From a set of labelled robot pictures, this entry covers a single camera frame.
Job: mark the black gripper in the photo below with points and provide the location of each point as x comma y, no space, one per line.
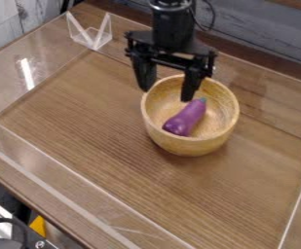
146,54

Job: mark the purple toy eggplant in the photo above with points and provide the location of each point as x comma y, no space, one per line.
185,120

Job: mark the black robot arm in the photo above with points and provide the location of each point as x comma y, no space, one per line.
172,23

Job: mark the brown wooden bowl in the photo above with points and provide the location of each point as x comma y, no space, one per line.
159,104

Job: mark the black and yellow device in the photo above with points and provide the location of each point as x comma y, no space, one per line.
43,235

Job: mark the clear acrylic corner bracket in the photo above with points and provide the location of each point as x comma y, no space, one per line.
91,37

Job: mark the clear acrylic tray wall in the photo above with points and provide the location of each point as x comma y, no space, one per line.
74,204

